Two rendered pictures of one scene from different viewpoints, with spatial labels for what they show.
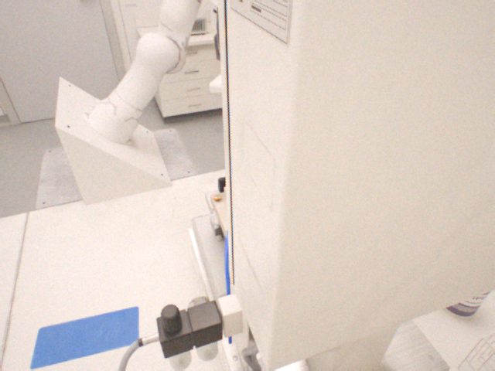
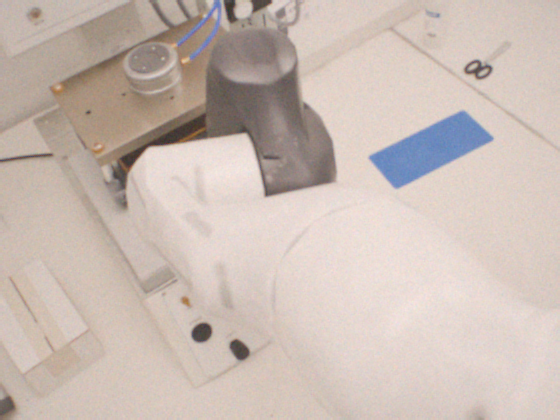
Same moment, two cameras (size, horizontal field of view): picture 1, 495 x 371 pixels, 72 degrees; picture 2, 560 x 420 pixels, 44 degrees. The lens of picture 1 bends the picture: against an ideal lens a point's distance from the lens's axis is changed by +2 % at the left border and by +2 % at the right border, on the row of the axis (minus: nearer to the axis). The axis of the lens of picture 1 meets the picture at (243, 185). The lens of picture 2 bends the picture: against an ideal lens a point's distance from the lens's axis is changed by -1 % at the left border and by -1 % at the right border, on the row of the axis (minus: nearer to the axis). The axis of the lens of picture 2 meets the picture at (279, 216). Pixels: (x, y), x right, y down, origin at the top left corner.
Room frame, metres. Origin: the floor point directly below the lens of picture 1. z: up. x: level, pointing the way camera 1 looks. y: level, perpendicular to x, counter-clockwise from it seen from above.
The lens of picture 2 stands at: (1.25, -0.03, 1.76)
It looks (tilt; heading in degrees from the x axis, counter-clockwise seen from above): 53 degrees down; 175
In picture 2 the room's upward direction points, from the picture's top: 10 degrees counter-clockwise
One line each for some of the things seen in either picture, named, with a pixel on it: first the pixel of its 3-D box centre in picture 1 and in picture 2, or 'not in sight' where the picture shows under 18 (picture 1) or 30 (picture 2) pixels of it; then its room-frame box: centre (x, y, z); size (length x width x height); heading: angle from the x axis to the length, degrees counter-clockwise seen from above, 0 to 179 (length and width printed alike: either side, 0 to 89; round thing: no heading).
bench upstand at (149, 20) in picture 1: (204, 16); not in sight; (3.56, 0.38, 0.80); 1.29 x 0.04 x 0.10; 111
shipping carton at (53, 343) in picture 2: not in sight; (41, 325); (0.61, -0.39, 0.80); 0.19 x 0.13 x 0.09; 21
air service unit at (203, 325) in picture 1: (192, 330); (246, 9); (0.26, 0.07, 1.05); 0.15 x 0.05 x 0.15; 109
